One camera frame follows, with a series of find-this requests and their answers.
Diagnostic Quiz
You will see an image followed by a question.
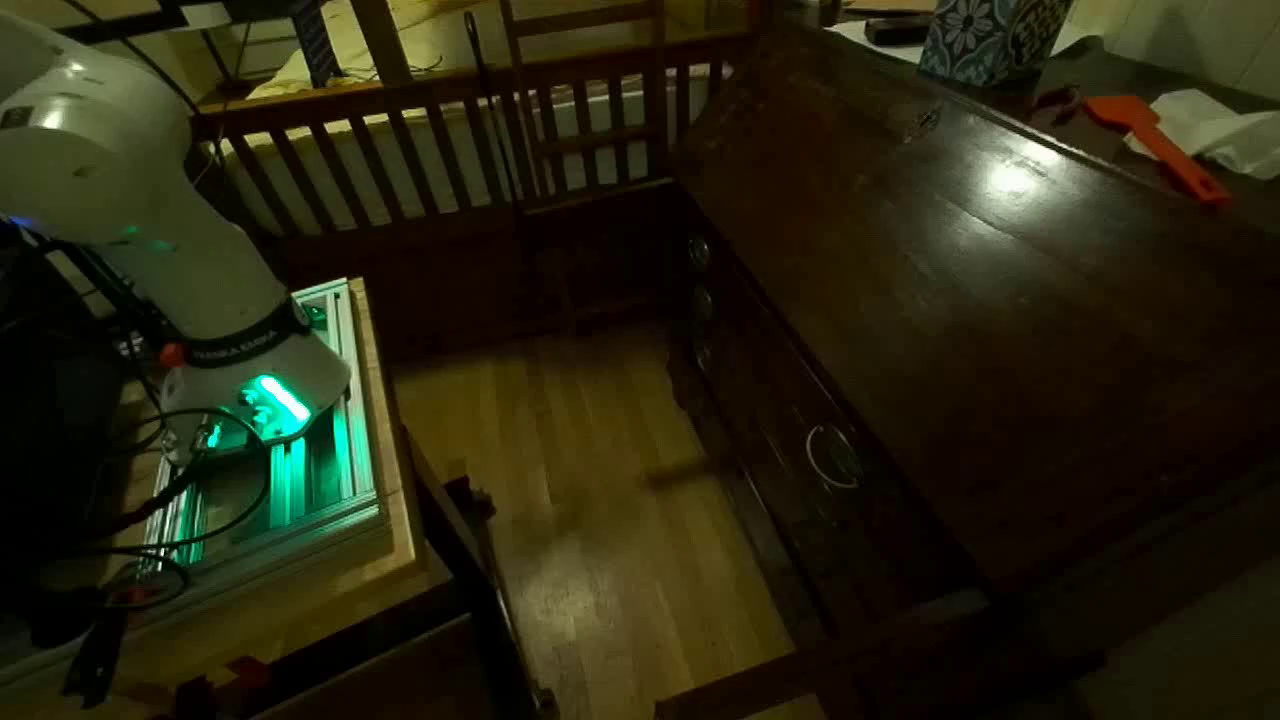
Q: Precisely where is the red black clamp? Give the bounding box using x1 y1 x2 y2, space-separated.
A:
164 654 293 720

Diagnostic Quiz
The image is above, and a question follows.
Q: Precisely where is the oval brass drawer handle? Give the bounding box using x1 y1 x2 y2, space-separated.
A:
799 421 873 496

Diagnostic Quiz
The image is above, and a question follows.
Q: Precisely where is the dark wooden secretary desk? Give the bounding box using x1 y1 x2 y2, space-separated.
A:
657 16 1280 720

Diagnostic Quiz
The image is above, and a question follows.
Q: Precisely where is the black equipment box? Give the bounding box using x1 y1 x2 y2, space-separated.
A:
0 218 164 658

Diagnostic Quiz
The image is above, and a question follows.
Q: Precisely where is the black cable bundle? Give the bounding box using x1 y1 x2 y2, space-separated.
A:
73 396 280 617

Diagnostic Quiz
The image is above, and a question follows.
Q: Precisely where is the white paper sheet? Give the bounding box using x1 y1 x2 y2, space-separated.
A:
819 14 931 71

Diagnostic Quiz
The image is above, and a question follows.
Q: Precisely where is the wooden chair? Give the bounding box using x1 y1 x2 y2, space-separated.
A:
494 0 670 191

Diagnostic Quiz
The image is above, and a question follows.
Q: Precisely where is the blue patterned tissue box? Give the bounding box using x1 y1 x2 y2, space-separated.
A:
914 0 1074 94

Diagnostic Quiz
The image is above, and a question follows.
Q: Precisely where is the light wooden robot platform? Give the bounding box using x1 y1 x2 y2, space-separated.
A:
0 273 457 705

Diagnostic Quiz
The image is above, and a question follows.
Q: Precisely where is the black remote control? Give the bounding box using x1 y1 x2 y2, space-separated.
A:
861 14 937 47

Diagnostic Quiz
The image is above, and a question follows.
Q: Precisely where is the thin black pole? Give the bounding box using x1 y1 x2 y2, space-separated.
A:
460 14 550 335

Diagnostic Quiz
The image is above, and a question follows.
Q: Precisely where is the crumpled white tissue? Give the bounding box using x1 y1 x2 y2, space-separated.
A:
1122 86 1280 185

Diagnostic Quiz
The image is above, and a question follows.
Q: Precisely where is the black orange clamp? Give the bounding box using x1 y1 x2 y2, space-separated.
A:
54 583 145 713

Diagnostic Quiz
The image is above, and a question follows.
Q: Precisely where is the orange plastic scraper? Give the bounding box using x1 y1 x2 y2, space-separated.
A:
1079 94 1236 212

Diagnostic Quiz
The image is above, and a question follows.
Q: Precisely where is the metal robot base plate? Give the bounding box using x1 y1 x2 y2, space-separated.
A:
141 275 388 579

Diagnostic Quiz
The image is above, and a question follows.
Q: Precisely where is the dark wooden table frame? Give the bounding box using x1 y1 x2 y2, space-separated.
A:
250 423 562 720

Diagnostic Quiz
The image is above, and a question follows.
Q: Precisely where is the dark wooden desk drawer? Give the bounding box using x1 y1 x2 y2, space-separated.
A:
697 246 995 645

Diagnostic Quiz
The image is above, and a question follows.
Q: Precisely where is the dark wooden spindle railing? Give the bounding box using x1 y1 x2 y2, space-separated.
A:
191 25 767 364

